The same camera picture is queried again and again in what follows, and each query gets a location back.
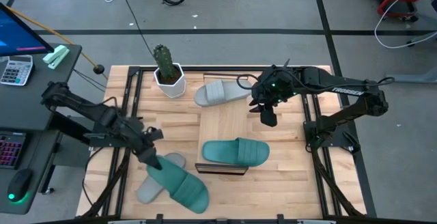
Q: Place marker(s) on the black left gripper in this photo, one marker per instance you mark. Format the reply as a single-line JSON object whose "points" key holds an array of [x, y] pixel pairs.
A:
{"points": [[145, 138]]}

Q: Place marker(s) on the grey rubber slide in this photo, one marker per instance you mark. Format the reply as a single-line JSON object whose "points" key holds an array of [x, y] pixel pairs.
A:
{"points": [[148, 191], [218, 92]]}

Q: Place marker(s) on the black ball stand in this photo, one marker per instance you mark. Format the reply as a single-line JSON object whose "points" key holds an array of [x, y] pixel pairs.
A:
{"points": [[99, 69]]}

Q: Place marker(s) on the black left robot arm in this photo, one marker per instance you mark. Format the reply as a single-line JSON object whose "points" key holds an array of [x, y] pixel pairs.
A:
{"points": [[85, 108]]}

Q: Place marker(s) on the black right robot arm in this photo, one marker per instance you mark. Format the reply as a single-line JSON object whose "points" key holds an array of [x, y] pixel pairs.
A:
{"points": [[348, 89]]}

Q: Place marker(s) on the black aluminium table frame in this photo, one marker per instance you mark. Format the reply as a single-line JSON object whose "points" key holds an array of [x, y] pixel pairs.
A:
{"points": [[218, 69]]}

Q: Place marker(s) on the grey desk calculator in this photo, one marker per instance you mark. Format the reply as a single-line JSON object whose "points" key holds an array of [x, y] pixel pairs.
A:
{"points": [[15, 72]]}

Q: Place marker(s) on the wooden shelf with black frame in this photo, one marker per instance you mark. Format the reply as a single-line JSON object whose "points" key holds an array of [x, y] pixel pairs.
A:
{"points": [[222, 125]]}

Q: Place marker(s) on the green cactus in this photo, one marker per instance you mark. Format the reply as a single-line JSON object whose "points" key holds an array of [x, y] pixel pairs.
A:
{"points": [[164, 61]]}

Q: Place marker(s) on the white hexagonal planter pot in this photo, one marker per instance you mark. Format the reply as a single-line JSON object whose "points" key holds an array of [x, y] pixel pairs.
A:
{"points": [[174, 89]]}

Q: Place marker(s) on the teal rubber slide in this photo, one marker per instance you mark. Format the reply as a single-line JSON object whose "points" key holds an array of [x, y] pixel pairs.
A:
{"points": [[184, 186], [232, 152]]}

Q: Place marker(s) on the black backlit keyboard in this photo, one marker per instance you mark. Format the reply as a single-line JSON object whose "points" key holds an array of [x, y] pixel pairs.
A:
{"points": [[12, 149]]}

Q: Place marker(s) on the computer monitor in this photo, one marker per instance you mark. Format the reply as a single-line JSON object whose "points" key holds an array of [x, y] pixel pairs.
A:
{"points": [[17, 36]]}

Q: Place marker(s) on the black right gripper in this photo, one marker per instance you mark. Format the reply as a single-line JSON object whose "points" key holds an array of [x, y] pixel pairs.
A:
{"points": [[273, 84]]}

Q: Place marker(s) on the mint green stapler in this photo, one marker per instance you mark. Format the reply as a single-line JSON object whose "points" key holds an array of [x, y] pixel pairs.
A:
{"points": [[56, 56]]}

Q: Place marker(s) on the grey table base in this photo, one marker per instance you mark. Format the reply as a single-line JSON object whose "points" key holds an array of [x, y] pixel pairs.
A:
{"points": [[409, 78]]}

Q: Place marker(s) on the black desk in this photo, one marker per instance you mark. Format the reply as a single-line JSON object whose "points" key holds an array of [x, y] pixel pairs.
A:
{"points": [[24, 114]]}

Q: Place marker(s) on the black computer mouse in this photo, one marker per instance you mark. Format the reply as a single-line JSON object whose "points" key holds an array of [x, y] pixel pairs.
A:
{"points": [[18, 184]]}

